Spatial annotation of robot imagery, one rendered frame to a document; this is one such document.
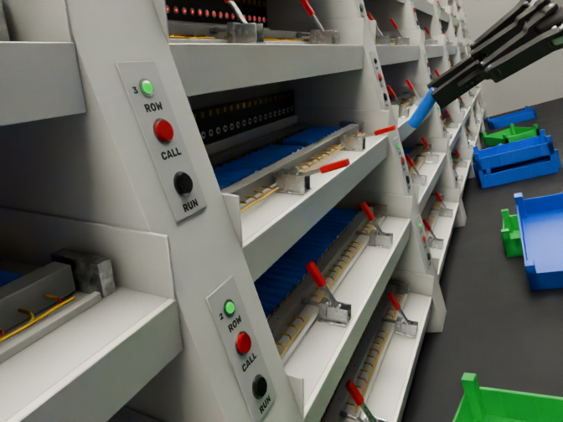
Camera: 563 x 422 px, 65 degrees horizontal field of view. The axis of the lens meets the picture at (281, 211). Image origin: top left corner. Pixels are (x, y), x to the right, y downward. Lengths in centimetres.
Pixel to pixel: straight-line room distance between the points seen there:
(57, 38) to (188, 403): 29
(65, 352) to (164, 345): 7
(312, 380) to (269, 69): 37
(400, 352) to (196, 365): 57
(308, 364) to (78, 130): 36
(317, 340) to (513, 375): 47
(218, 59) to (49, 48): 19
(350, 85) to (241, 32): 45
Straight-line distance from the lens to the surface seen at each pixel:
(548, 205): 143
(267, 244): 45
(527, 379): 94
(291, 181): 55
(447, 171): 168
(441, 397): 93
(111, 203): 34
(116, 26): 37
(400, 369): 84
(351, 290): 69
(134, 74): 36
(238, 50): 50
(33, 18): 36
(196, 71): 43
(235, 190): 50
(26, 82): 31
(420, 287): 105
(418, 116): 72
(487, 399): 85
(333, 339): 59
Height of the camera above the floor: 56
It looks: 11 degrees down
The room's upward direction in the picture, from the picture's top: 18 degrees counter-clockwise
